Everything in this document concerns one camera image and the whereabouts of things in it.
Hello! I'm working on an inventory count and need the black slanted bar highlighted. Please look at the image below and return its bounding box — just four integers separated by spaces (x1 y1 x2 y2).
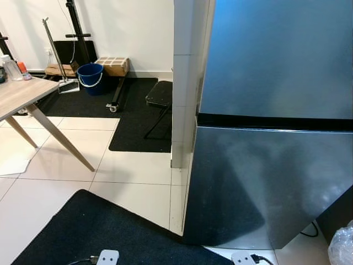
0 32 15 60

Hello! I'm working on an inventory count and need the white paper sheet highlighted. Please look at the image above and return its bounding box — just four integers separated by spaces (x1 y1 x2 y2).
0 153 32 178

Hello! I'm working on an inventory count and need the black wall panel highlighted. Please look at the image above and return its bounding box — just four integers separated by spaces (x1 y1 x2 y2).
53 39 98 68

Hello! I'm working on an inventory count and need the brown taped cardboard box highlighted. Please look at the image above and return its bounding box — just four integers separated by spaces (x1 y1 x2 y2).
95 56 131 77

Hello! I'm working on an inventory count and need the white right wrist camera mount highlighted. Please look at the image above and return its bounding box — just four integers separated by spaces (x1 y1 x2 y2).
231 251 258 265

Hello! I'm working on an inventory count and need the silver flat mop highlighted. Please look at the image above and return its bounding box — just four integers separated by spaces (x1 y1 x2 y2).
42 17 81 94

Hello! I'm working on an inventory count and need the blue bucket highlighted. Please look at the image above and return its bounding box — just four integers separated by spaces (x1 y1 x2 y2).
77 63 105 96

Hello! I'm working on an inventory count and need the black floor mat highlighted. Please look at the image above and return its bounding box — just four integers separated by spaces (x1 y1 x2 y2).
38 77 175 153

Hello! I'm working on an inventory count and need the dark carpet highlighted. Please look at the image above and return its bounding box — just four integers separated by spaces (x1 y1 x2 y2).
11 189 235 265

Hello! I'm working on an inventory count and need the black floor cable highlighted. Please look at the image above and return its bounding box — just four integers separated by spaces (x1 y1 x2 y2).
299 221 322 239

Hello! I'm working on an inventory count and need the crumpled clear plastic wrap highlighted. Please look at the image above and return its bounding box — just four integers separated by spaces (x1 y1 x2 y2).
328 221 353 265

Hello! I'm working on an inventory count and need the black wheeled stand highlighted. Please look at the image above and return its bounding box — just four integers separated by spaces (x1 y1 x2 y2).
65 0 126 114

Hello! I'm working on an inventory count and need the light wooden table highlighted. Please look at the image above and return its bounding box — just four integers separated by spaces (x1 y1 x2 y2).
0 76 95 173

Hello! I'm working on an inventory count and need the silver fridge door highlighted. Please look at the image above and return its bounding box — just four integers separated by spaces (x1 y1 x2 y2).
199 0 353 120
183 126 353 250

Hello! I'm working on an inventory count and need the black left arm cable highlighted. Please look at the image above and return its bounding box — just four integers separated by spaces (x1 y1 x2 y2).
67 256 100 265

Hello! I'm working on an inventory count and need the flat brown cardboard box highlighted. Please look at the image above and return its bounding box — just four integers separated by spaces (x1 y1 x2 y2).
45 63 78 77

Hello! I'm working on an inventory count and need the black folding stool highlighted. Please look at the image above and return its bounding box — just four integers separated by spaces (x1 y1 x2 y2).
144 80 174 140

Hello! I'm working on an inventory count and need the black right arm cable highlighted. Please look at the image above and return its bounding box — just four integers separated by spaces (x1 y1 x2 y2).
251 253 275 265

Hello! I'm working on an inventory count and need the orange-topped plastic bottle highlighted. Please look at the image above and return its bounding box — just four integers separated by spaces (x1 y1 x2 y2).
17 61 32 81

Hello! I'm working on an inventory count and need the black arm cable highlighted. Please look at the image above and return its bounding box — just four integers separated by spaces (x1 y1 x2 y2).
67 256 100 265
251 253 275 265

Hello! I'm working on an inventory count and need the clear plastic bottle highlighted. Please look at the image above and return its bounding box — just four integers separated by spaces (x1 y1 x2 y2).
1 54 24 82

